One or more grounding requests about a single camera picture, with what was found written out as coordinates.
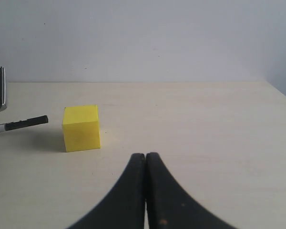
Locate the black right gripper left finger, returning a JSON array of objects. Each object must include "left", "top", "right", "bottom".
[{"left": 70, "top": 153, "right": 145, "bottom": 229}]

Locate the black and white marker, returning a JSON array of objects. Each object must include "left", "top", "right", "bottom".
[{"left": 0, "top": 115, "right": 49, "bottom": 133}]

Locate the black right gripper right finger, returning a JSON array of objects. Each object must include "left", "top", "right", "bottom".
[{"left": 145, "top": 152, "right": 234, "bottom": 229}]

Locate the yellow cube block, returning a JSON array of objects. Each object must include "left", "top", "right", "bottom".
[{"left": 62, "top": 105, "right": 101, "bottom": 152}]

